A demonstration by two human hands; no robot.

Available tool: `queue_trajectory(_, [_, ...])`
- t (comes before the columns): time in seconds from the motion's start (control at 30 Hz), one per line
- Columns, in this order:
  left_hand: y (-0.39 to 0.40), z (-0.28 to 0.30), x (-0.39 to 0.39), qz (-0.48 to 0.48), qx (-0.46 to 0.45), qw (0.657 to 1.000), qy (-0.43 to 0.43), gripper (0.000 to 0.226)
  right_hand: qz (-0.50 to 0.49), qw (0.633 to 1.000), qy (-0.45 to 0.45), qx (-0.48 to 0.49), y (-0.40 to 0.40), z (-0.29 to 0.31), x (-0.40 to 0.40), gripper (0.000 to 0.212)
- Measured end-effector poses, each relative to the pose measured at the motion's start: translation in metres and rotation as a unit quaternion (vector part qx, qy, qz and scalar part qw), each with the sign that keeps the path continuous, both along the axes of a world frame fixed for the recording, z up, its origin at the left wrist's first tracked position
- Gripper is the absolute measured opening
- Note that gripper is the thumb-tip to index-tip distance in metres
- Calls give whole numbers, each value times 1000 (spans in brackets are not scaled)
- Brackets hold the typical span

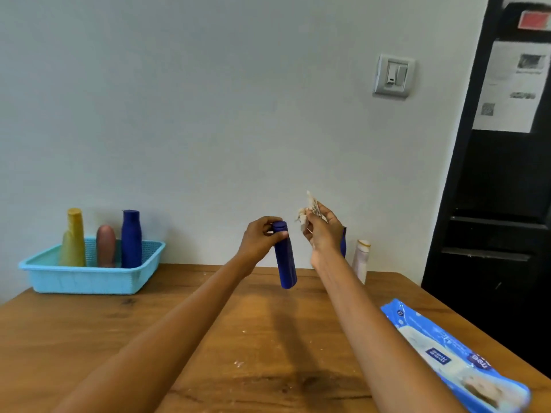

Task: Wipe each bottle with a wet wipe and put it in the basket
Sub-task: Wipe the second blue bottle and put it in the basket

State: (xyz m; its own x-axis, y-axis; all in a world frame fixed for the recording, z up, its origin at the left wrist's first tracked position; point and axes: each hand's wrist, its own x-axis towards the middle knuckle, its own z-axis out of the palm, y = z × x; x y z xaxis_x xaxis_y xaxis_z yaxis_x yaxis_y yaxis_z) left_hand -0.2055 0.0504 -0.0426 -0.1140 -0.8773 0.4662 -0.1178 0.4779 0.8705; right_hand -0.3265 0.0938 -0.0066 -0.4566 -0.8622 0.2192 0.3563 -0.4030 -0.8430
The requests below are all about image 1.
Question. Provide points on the person's left hand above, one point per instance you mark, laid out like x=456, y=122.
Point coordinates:
x=258, y=245

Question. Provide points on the person's right hand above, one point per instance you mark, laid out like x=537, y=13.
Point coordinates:
x=327, y=240

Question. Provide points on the wide dark blue bottle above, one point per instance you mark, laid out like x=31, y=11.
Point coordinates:
x=343, y=245

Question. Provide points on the slim dark blue bottle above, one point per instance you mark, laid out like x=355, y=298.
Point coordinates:
x=285, y=266
x=131, y=240

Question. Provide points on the white wipe cloth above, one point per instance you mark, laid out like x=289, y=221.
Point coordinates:
x=306, y=210

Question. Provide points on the blue wet wipes pack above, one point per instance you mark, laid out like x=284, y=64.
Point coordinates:
x=435, y=344

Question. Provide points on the pink bottle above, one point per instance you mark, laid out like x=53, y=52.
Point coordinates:
x=106, y=247

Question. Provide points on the light blue plastic basket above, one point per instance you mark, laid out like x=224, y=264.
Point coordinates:
x=86, y=281

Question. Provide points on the yellow bottle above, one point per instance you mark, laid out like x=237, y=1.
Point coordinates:
x=75, y=219

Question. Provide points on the beige bottle with white cap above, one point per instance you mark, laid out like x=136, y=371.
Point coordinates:
x=72, y=251

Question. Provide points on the person's right forearm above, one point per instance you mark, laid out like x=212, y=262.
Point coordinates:
x=379, y=352

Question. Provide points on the person's left forearm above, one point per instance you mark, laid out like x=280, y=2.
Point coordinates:
x=150, y=352

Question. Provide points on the wooden table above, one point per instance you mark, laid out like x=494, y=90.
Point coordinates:
x=258, y=339

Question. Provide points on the black door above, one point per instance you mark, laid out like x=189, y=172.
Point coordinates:
x=495, y=189

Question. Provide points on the white printed paper sheet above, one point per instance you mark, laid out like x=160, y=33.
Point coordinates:
x=508, y=85

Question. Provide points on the red and white sign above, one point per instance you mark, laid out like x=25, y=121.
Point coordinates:
x=534, y=20

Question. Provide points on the grey wall light switch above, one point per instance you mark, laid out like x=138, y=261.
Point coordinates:
x=394, y=76

